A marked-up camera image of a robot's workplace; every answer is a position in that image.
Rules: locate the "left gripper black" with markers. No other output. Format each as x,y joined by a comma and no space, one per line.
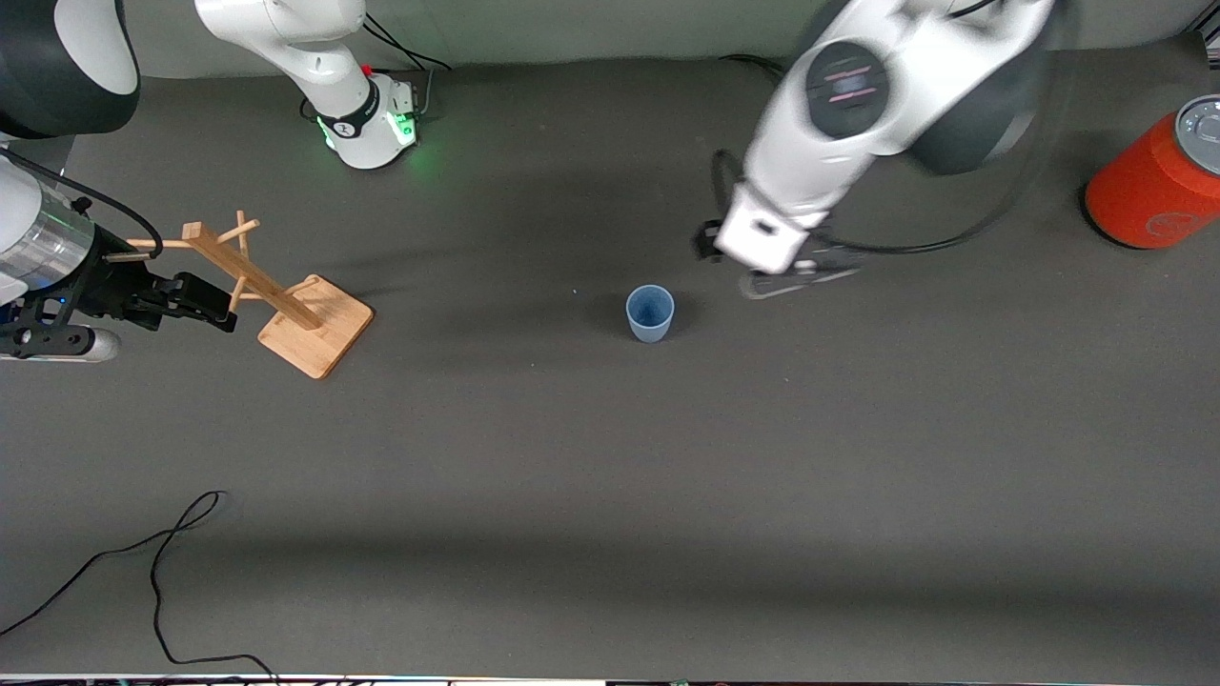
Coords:
704,247

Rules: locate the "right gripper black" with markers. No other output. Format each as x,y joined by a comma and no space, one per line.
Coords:
107,287

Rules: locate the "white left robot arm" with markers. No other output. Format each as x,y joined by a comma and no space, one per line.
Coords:
858,124

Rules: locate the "wooden cup rack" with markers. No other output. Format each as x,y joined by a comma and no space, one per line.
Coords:
315,338

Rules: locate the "dark grey table mat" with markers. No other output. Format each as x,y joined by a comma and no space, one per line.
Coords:
667,476

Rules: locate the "light blue plastic cup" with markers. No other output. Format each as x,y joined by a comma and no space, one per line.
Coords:
650,329

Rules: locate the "orange cylindrical can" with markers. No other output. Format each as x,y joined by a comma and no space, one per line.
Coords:
1144,191

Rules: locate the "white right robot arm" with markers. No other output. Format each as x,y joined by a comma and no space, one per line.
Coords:
324,57

